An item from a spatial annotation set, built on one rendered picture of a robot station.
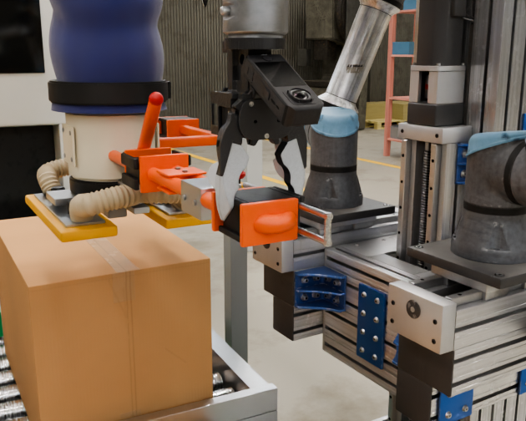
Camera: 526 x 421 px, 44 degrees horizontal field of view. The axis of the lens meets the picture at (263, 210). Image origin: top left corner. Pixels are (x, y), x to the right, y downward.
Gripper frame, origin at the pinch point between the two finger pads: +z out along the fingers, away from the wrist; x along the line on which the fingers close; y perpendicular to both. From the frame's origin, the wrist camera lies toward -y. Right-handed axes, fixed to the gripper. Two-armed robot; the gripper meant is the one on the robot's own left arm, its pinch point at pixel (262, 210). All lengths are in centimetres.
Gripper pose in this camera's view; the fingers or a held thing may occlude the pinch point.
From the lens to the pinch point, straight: 78.0
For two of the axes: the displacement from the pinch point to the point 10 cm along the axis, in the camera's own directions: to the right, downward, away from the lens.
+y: -4.7, -2.1, 8.6
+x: -8.8, 1.1, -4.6
